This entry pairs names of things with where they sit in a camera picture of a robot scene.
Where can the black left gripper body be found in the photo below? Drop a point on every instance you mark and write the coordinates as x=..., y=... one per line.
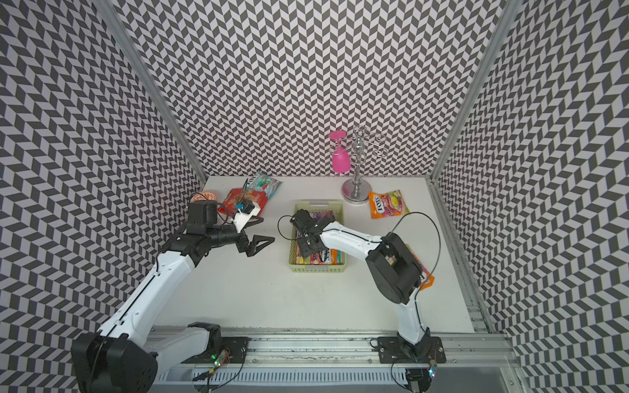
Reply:
x=232, y=237

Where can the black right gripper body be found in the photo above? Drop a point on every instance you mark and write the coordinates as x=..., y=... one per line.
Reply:
x=305, y=247

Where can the orange fox's candy bag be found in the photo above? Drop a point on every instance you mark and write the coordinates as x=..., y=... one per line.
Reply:
x=387, y=205
x=328, y=257
x=427, y=280

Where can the teal mint candy bag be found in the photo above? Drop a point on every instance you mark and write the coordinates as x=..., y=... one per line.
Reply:
x=262, y=183

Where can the purple candy bag back side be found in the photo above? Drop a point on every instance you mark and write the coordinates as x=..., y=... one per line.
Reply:
x=318, y=216

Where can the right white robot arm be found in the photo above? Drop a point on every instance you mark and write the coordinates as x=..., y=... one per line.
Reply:
x=397, y=273

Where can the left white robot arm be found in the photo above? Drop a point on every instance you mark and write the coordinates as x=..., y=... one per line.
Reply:
x=117, y=358

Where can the green perforated plastic basket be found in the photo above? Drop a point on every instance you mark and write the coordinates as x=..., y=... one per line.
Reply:
x=313, y=206

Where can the red cocoaland candy bag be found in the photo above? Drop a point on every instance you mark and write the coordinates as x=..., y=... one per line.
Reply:
x=235, y=197

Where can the orange patterned small bowl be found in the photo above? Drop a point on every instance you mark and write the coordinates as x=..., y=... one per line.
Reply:
x=204, y=196

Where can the chrome glass holder stand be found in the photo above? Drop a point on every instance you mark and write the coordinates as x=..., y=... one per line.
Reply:
x=364, y=142

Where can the pink plastic wine glass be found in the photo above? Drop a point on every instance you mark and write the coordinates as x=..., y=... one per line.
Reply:
x=341, y=162

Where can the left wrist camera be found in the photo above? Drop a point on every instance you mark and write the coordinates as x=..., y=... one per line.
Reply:
x=246, y=214

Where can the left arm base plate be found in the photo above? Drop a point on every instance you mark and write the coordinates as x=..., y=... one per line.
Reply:
x=232, y=350

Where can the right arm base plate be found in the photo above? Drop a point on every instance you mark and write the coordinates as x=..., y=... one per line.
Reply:
x=396, y=348

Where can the aluminium front rail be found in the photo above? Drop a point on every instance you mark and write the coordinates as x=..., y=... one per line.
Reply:
x=315, y=360

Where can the aluminium frame post left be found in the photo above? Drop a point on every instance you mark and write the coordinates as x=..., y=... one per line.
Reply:
x=119, y=33

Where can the aluminium frame post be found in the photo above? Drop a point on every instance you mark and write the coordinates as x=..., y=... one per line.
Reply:
x=488, y=59
x=119, y=33

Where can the aluminium frame post right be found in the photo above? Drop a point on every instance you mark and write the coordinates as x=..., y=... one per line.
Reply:
x=488, y=59

